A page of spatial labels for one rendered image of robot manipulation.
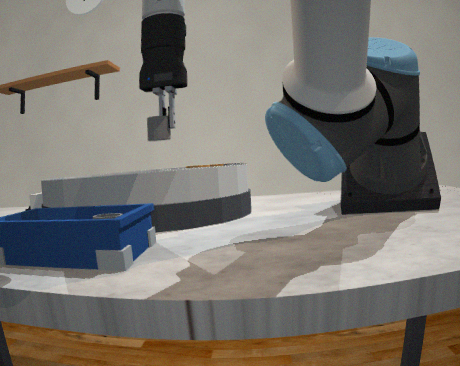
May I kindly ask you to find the blue square crate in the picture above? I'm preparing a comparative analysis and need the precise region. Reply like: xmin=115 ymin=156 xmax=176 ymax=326
xmin=0 ymin=203 xmax=156 ymax=271

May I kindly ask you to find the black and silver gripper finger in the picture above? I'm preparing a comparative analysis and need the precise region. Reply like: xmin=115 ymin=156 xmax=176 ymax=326
xmin=152 ymin=87 xmax=166 ymax=116
xmin=165 ymin=86 xmax=177 ymax=128

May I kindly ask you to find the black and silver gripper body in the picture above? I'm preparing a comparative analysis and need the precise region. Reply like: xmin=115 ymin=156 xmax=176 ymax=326
xmin=139 ymin=0 xmax=187 ymax=92

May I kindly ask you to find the grey round turntable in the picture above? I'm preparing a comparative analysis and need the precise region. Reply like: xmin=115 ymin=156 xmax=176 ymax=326
xmin=25 ymin=163 xmax=251 ymax=233

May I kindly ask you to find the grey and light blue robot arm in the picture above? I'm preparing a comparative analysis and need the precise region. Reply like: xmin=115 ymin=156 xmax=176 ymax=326
xmin=265 ymin=0 xmax=428 ymax=194

